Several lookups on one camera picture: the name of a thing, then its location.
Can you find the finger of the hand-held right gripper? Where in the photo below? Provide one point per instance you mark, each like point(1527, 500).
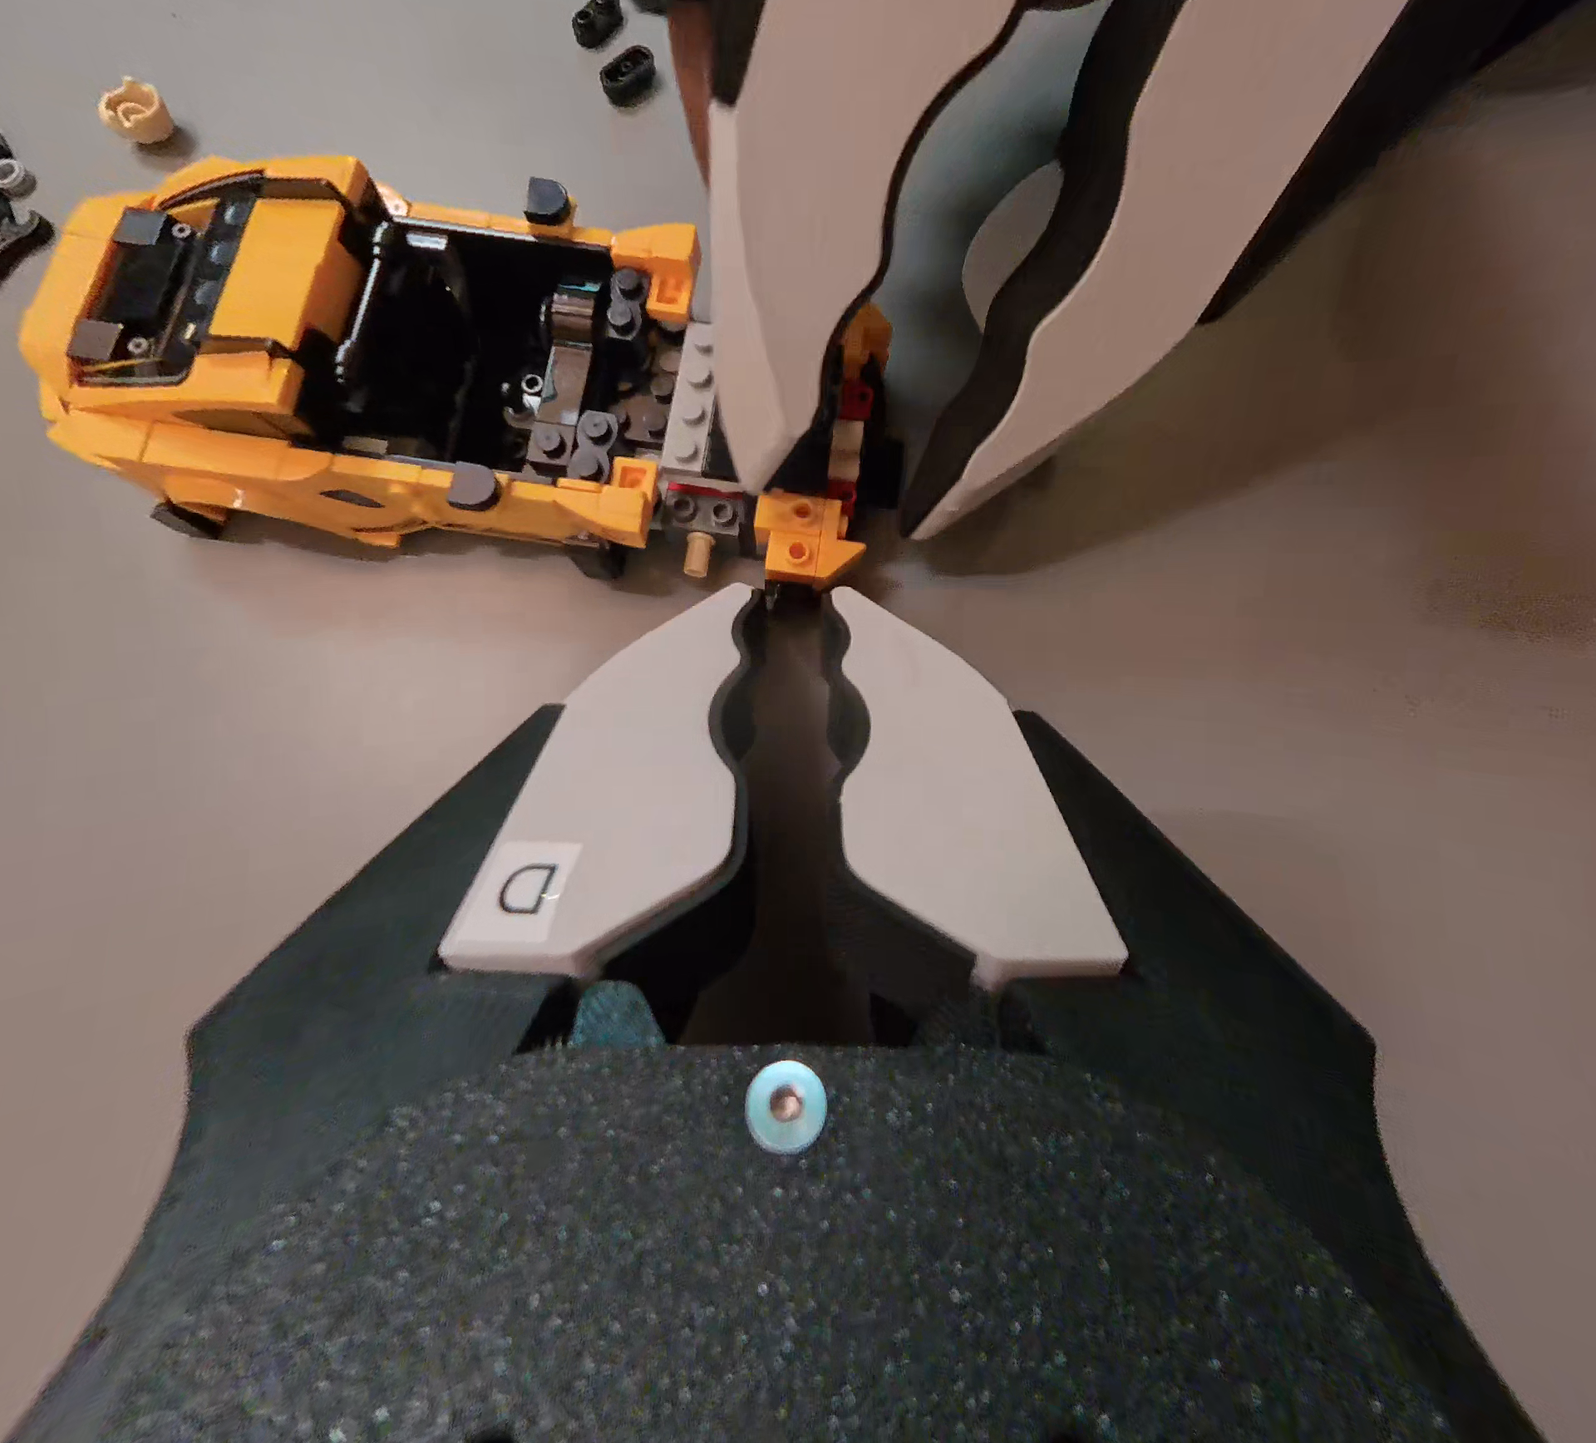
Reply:
point(873, 11)
point(1195, 160)

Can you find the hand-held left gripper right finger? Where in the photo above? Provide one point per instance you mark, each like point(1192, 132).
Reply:
point(959, 821)

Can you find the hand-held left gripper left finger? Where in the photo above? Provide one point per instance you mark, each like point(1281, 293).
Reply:
point(625, 806)

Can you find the small black oval lego piece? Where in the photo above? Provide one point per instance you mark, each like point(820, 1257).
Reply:
point(599, 19)
point(628, 77)

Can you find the yellow lego car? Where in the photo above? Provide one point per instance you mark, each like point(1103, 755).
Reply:
point(250, 260)

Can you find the tan round lego piece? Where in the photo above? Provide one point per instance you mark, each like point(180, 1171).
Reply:
point(135, 111)

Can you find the black lego wrench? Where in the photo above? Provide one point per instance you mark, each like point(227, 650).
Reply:
point(19, 233)

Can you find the person's right hand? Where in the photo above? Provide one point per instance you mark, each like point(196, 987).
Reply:
point(689, 85)

